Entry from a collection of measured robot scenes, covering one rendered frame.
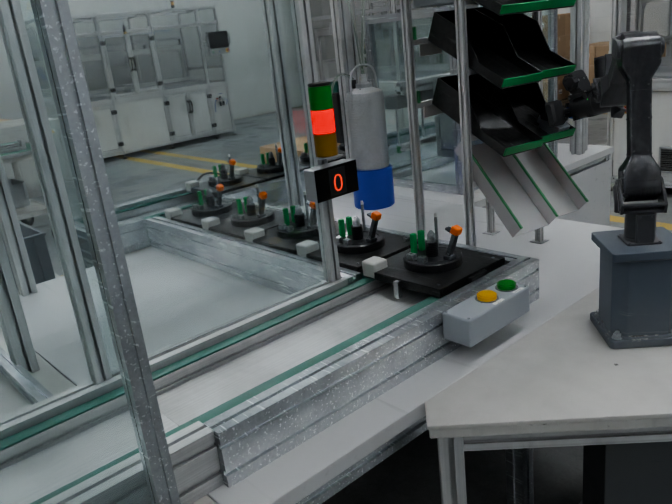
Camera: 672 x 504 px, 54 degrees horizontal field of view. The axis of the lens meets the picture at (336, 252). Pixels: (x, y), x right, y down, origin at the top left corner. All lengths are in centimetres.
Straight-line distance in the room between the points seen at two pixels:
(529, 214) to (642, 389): 61
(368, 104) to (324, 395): 145
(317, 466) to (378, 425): 14
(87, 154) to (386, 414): 69
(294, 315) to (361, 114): 116
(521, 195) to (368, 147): 83
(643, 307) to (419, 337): 44
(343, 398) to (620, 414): 47
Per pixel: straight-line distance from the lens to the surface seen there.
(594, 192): 327
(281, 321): 141
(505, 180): 178
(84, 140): 82
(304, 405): 114
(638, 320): 143
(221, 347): 134
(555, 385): 130
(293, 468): 112
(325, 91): 142
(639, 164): 140
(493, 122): 178
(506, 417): 120
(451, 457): 126
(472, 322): 131
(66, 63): 82
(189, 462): 106
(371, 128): 243
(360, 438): 116
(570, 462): 255
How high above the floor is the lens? 152
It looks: 19 degrees down
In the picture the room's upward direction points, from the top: 7 degrees counter-clockwise
